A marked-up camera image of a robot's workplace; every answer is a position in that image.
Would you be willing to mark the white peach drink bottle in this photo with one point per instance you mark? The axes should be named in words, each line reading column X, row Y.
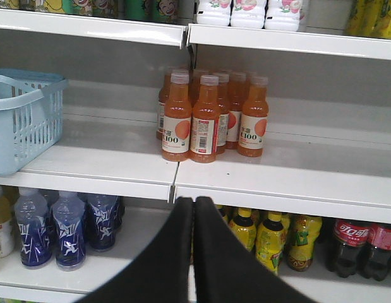
column 214, row 12
column 287, row 15
column 248, row 14

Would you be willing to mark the light blue plastic basket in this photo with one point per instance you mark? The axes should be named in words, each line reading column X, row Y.
column 31, row 116

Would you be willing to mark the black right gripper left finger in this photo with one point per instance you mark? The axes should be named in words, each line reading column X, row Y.
column 160, row 272

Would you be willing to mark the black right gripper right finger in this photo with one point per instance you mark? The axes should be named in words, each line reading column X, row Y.
column 225, row 271

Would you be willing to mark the orange C100 juice bottle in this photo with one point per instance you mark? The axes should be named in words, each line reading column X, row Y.
column 236, row 98
column 205, row 121
column 177, row 118
column 254, row 119

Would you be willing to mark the green cartoon drink can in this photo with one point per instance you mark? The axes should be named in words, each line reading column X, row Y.
column 159, row 11
column 96, row 8

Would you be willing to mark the orange vitamin drink bottle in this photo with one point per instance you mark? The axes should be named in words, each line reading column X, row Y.
column 7, row 239

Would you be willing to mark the black cola bottle red label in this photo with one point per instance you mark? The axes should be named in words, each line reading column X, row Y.
column 346, row 243
column 378, row 254

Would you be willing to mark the yellow lemon tea bottle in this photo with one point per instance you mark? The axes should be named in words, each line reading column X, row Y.
column 270, row 241
column 305, row 231
column 244, row 228

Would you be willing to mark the white store shelving unit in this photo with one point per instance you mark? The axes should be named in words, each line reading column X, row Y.
column 327, row 146

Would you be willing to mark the blue sports drink bottle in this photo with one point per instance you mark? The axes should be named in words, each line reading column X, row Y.
column 31, row 211
column 68, row 213
column 101, row 217

